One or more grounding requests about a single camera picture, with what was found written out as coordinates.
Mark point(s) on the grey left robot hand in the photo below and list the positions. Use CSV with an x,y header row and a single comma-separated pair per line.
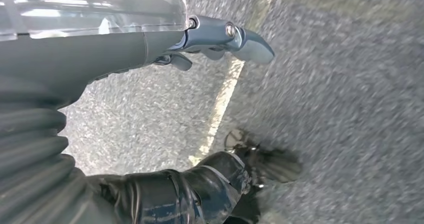
x,y
82,53

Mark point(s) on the black robot leg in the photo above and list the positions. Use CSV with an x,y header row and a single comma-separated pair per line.
x,y
165,196

